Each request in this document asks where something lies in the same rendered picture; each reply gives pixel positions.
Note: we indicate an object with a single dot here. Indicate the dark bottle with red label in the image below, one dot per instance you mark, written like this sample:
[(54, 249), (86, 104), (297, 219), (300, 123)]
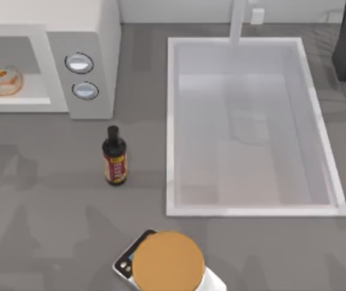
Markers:
[(115, 159)]

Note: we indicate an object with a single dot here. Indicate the white sink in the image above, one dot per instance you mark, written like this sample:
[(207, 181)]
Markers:
[(245, 130)]

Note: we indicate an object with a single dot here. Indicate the round silver microwave knob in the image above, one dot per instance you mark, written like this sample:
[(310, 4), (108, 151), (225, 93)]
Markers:
[(79, 62), (85, 90)]

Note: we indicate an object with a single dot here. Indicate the round orange scale plate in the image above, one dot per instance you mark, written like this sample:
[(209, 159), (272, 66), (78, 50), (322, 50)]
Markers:
[(168, 262)]

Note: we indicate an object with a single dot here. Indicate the silver kitchen scale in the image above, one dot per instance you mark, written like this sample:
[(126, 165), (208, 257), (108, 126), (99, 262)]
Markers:
[(124, 263)]

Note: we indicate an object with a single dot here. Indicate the pale microwave oven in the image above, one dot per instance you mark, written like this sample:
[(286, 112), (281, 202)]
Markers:
[(81, 39)]

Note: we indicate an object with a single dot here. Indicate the tall white tap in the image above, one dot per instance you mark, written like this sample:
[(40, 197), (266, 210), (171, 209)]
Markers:
[(237, 21)]

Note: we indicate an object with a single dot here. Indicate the orange patterned glass bowl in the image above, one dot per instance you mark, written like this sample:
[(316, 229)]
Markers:
[(5, 81)]

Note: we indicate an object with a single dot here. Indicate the small white wall socket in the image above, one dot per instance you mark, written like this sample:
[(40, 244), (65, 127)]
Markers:
[(257, 15)]

